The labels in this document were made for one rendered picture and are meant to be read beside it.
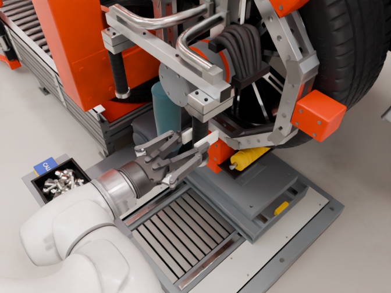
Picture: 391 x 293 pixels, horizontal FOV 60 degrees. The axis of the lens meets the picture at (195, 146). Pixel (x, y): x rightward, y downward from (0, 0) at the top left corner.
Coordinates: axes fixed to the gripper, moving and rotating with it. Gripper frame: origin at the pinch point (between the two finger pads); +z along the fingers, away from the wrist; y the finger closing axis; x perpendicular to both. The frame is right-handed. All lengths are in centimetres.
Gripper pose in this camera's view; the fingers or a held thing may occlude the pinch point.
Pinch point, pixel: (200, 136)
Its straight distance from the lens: 77.8
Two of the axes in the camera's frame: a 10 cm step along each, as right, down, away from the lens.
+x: 0.0, -6.7, -7.5
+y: 6.7, 5.6, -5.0
